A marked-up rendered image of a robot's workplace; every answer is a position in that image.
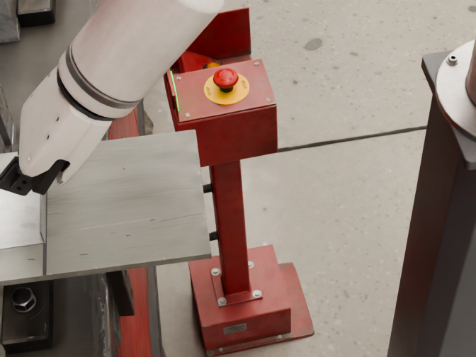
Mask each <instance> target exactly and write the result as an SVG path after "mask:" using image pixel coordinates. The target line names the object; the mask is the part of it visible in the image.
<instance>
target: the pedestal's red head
mask: <svg viewBox="0 0 476 357"><path fill-rule="evenodd" d="M211 62H214V63H217V64H219V65H221V66H220V67H213V68H209V69H203V66H204V65H205V64H209V63H211ZM223 68H230V69H233V70H234V71H235V72H236V73H238V74H241V75H242V76H243V77H245V78H246V80H247V81H248V82H249V92H248V94H247V95H246V97H245V98H244V99H242V100H241V101H240V102H238V103H234V104H231V105H220V104H216V103H213V102H212V101H210V100H209V99H208V98H207V97H206V95H205V93H204V86H205V83H206V81H207V80H208V79H209V78H210V77H211V76H213V75H214V74H215V72H216V71H217V70H219V69H223ZM170 70H171V72H170ZM171 73H172V76H173V80H174V85H175V89H176V94H175V90H174V85H173V81H172V78H171ZM163 77H164V85H165V89H166V94H167V98H168V102H169V107H170V111H171V117H172V120H173V123H174V129H175V132H178V131H184V130H195V131H196V137H197V143H198V153H199V160H200V167H204V166H212V165H216V164H222V163H226V162H233V161H236V160H240V159H248V158H252V157H258V156H262V155H266V154H273V153H276V152H278V120H277V105H276V100H275V97H274V95H273V91H272V88H271V85H270V82H269V80H268V76H267V73H266V70H265V67H264V64H263V61H262V59H255V60H253V57H252V55H251V31H250V18H249V7H244V8H237V9H233V10H228V11H221V12H219V13H218V14H217V15H216V17H214V19H213V20H212V21H211V22H210V23H209V24H208V26H207V27H206V28H205V29H204V30H203V31H202V33H201V34H200V35H199V36H198V37H197V38H196V39H195V40H194V41H193V42H192V43H191V45H190V46H189V47H188V48H187V49H186V51H185V52H184V53H183V54H182V55H181V56H180V57H179V58H178V59H177V60H176V61H175V62H174V64H173V65H172V66H171V67H170V69H169V70H168V71H167V72H166V73H165V74H164V75H163ZM176 96H177V101H178V106H177V101H176ZM178 109H179V111H178Z"/></svg>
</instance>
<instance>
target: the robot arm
mask: <svg viewBox="0 0 476 357"><path fill-rule="evenodd" d="M224 3H225V0H99V2H98V5H97V7H96V9H95V11H94V13H93V14H92V16H91V17H90V19H89V20H88V21H87V23H86V24H85V26H84V27H83V28H82V29H81V30H80V32H79V33H78V35H77V36H76V37H75V39H73V41H72V42H71V44H70V45H69V47H68V48H67V49H66V50H65V51H64V53H63V54H62V56H61V57H60V59H59V63H58V65H57V66H56V67H55V68H54V69H53V70H52V71H51V72H50V73H49V74H48V75H47V76H46V77H45V78H44V80H43V81H42V82H41V83H40V84H39V86H38V87H37V88H36V89H35V90H34V92H32V94H31V95H30V96H29V97H28V99H27V100H26V102H25V103H24V104H23V107H22V111H21V125H20V140H19V149H18V156H19V157H17V156H15V157H14V158H13V159H12V160H11V161H10V163H9V164H8V165H7V167H6V168H5V169H4V170H3V171H2V173H1V174H0V189H2V190H5V191H8V192H11V193H15V194H18V195H20V196H26V195H27V194H28V193H29V192H30V191H31V189H32V191H33V192H34V193H38V194H40V195H45V194H46V192H47V190H48V189H49V187H50V186H51V184H52V182H53V181H54V180H55V178H56V182H57V185H58V186H61V185H63V184H64V183H66V182H67V181H68V180H70V178H71V177H73V175H75V173H76V172H77V171H78V170H79V169H80V167H81V166H82V165H83V163H84V162H85V161H86V160H87V159H88V157H89V156H90V154H91V153H92V151H94V149H95V148H96V146H97V145H98V143H99V142H100V141H101V139H102V137H103V136H104V135H105V133H106V131H107V130H108V128H109V127H110V125H111V123H112V120H117V119H118V118H122V117H124V116H127V115H128V114H129V113H131V111H132V110H133V109H134V108H135V107H136V106H137V104H138V103H139V102H140V101H141V100H142V99H143V98H144V97H145V96H146V95H147V93H148V92H149V91H150V90H151V89H152V87H153V86H154V85H155V84H156V83H157V82H158V81H159V80H160V79H161V78H162V77H163V75H164V74H165V73H166V72H167V71H168V70H169V68H170V67H171V66H172V65H173V64H174V62H175V61H176V60H177V59H178V58H179V57H180V56H181V55H182V54H183V53H184V52H185V51H186V49H187V48H188V47H189V46H190V45H191V43H192V42H193V41H194V40H195V39H196V38H197V37H198V36H199V35H200V34H201V33H202V31H203V30H204V29H205V28H206V27H207V26H208V24H209V23H210V22H211V21H212V20H213V19H214V17H216V15H217V14H218V13H219V12H220V11H221V10H222V7H223V6H224ZM435 89H436V100H437V102H438V106H439V108H440V109H441V112H442V114H443V115H444V117H445V118H446V119H447V120H448V122H449V123H450V124H451V125H452V126H453V127H454V128H455V129H456V130H457V131H459V132H460V133H461V134H462V135H464V136H466V137H467V138H469V139H470V140H472V141H473V142H476V36H475V39H474V40H471V41H470V42H467V43H465V44H463V45H461V46H460V47H457V48H456V49H455V50H454V51H452V53H450V54H449V55H448V56H447V58H445V60H444V61H443V62H442V64H441V66H440V68H439V71H438V74H437V78H436V85H435Z"/></svg>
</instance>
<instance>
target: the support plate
mask: <svg viewBox="0 0 476 357"><path fill-rule="evenodd" d="M211 258H212V255H211V249H210V238H209V232H208V221H207V216H206V210H205V199H204V193H203V182H202V176H201V170H200V160H199V153H198V143H197V137H196V130H184V131H178V132H168V133H162V134H155V135H145V136H139V137H129V138H123V139H116V140H106V141H100V142H99V143H98V145H97V146H96V148H95V149H94V151H92V153H91V154H90V156H89V157H88V159H87V160H86V161H85V162H84V163H83V165H82V166H81V167H80V169H79V170H78V171H77V172H76V173H75V175H73V177H71V178H70V180H68V181H67V182H66V183H64V184H63V185H61V186H58V185H57V182H56V178H55V180H54V181H53V182H52V184H51V186H50V187H49V189H48V190H47V274H46V276H43V244H36V245H31V246H21V247H16V248H10V249H0V286H4V285H14V284H20V283H30V282H36V281H46V280H52V279H58V278H68V277H74V276H84V275H89V274H95V273H105V272H111V271H121V270H128V269H133V268H143V267H149V266H159V265H165V264H175V263H181V262H187V261H197V260H203V259H211Z"/></svg>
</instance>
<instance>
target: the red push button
mask: <svg viewBox="0 0 476 357"><path fill-rule="evenodd" d="M238 79H239V77H238V74H237V73H236V72H235V71H234V70H233V69H230V68H223V69H219V70H217V71H216V72H215V74H214V77H213V81H214V83H215V84H216V85H217V86H218V87H220V90H221V91H222V92H224V93H229V92H231V91H232V90H233V88H234V85H235V84H236V83H237V82H238Z"/></svg>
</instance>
